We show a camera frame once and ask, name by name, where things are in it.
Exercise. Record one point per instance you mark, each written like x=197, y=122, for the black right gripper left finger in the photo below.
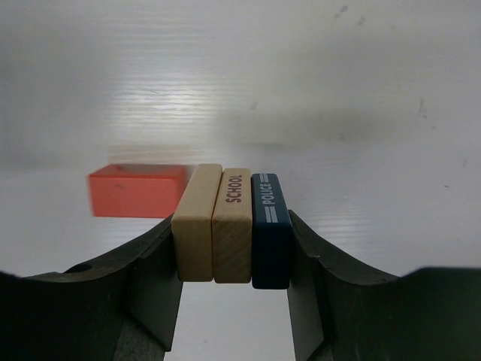
x=122, y=305

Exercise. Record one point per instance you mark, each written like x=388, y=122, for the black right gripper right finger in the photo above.
x=343, y=309

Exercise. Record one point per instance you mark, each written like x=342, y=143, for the red arch wood block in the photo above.
x=137, y=190

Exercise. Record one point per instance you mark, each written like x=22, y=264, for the blue wood block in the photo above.
x=272, y=243

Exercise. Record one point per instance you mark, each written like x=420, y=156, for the natural long wood block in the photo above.
x=232, y=225

